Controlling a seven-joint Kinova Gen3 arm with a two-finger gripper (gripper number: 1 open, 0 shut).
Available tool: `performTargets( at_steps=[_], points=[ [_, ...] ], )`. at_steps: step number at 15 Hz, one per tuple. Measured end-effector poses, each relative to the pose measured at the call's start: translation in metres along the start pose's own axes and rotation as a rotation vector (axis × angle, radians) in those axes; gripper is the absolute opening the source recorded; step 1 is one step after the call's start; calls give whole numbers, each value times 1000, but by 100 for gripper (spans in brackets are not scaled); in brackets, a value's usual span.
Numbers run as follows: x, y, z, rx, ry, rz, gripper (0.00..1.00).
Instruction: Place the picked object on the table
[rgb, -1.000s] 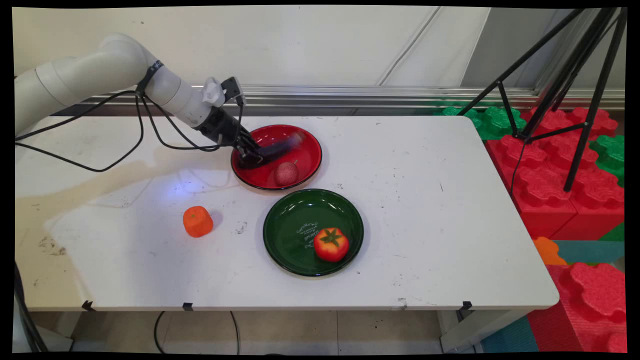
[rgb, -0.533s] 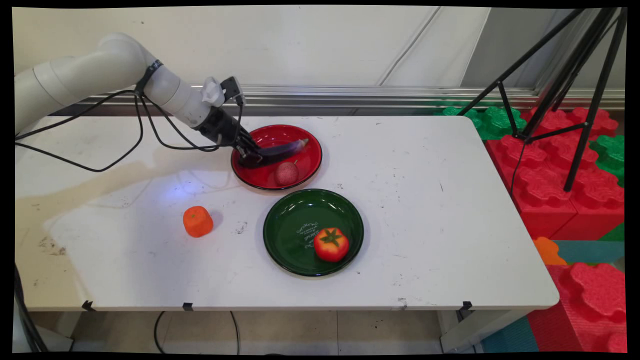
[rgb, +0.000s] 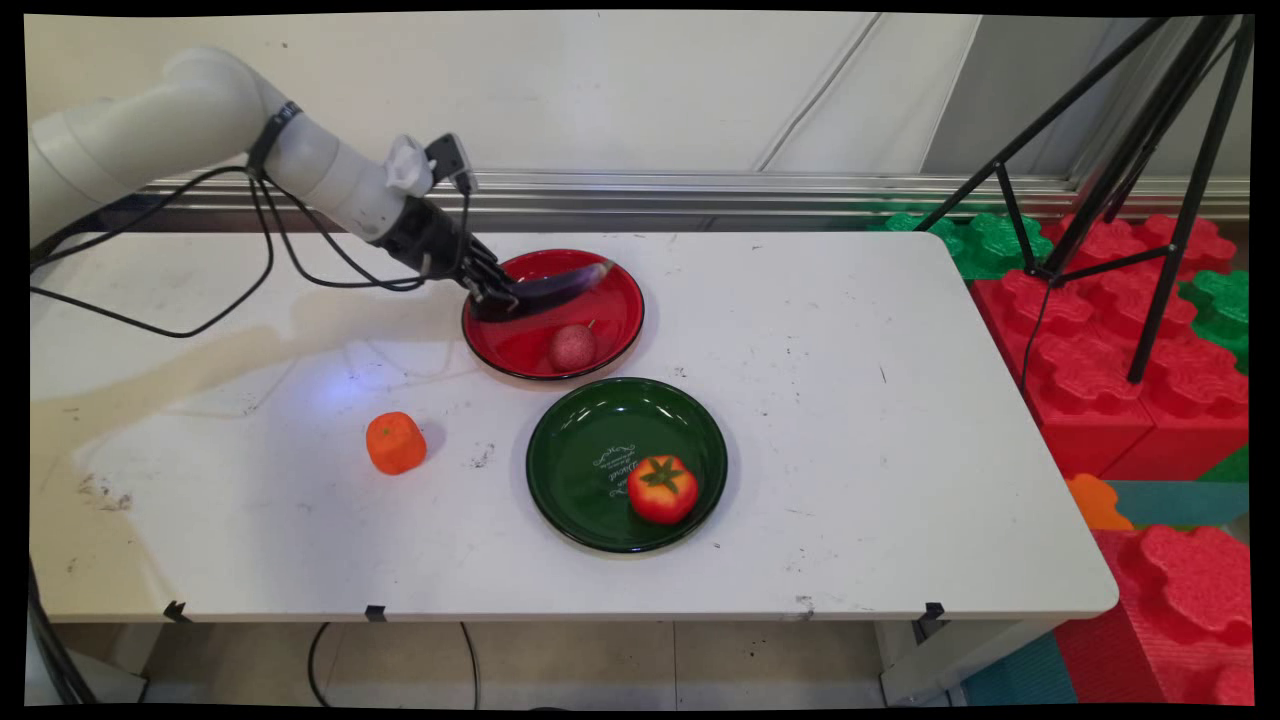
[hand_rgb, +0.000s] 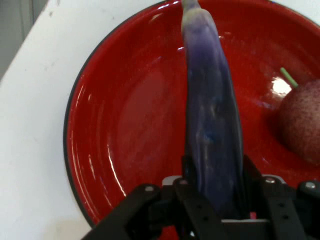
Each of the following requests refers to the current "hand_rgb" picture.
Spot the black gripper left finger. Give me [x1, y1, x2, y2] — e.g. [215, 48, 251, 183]
[84, 154, 223, 240]

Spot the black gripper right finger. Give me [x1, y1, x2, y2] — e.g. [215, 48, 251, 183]
[241, 154, 320, 240]

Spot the dark purple toy eggplant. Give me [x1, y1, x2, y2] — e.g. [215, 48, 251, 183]
[180, 0, 245, 220]

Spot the red toy fruit green stem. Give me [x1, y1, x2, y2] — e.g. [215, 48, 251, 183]
[275, 66, 320, 166]

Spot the red bowl with black rim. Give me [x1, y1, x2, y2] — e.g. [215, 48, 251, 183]
[62, 0, 320, 229]

